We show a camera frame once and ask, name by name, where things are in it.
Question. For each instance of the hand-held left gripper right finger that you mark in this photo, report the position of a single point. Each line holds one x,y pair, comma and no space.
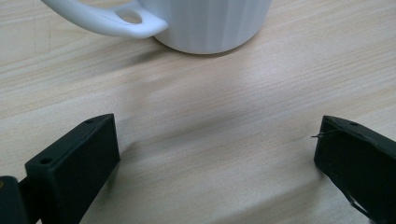
361,161

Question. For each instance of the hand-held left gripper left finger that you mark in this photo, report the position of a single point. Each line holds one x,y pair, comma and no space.
70,169

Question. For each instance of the white cup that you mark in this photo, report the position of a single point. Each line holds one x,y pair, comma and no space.
205,25

